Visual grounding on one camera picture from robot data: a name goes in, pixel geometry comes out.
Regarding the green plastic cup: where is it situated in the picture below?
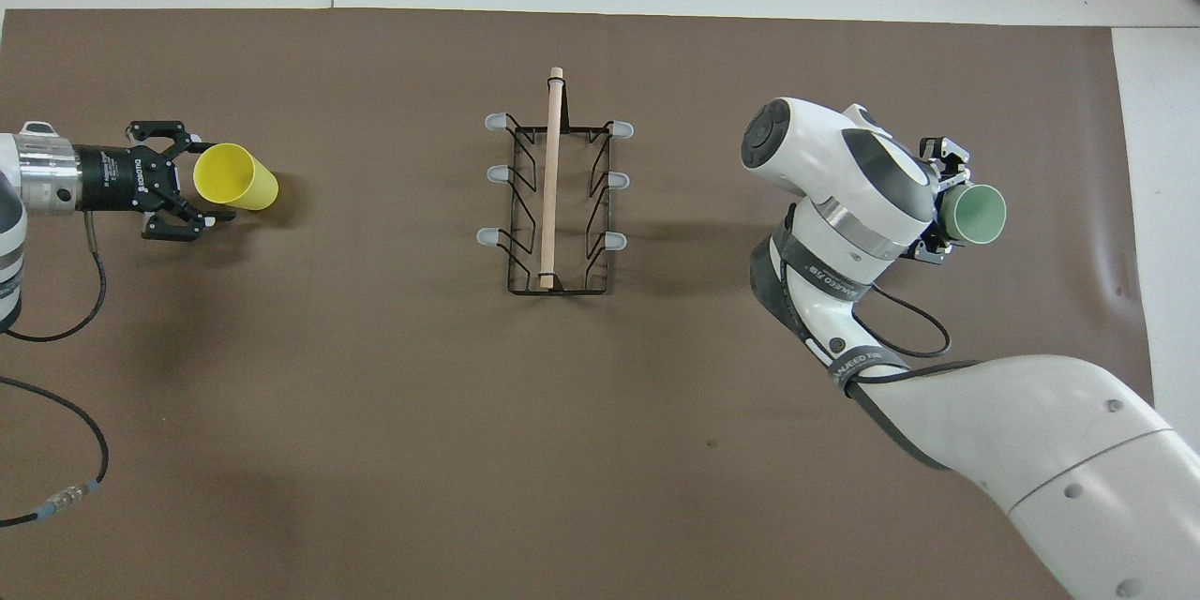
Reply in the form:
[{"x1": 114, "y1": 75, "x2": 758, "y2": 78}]
[{"x1": 940, "y1": 184, "x2": 1008, "y2": 247}]

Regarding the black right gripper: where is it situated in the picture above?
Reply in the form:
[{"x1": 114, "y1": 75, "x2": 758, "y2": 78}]
[{"x1": 914, "y1": 136, "x2": 971, "y2": 265}]

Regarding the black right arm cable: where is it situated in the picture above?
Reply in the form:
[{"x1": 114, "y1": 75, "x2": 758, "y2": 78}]
[{"x1": 848, "y1": 286, "x2": 953, "y2": 359}]

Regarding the yellow plastic cup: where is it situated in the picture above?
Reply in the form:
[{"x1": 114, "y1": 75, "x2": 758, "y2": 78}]
[{"x1": 193, "y1": 142, "x2": 279, "y2": 211}]

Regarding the black wire cup rack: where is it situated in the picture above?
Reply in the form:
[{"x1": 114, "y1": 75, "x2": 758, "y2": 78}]
[{"x1": 476, "y1": 66, "x2": 636, "y2": 297}]

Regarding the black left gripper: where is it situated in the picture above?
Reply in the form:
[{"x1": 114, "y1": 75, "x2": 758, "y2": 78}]
[{"x1": 73, "y1": 120, "x2": 235, "y2": 242}]

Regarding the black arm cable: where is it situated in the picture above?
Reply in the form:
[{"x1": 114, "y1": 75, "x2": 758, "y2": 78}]
[
  {"x1": 848, "y1": 286, "x2": 953, "y2": 359},
  {"x1": 0, "y1": 211, "x2": 111, "y2": 528}
]

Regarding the brown table mat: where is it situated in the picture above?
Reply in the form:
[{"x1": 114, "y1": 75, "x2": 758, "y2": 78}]
[{"x1": 0, "y1": 7, "x2": 1156, "y2": 600}]

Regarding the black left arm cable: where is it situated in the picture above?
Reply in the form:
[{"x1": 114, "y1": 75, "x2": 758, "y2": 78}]
[{"x1": 0, "y1": 211, "x2": 111, "y2": 528}]

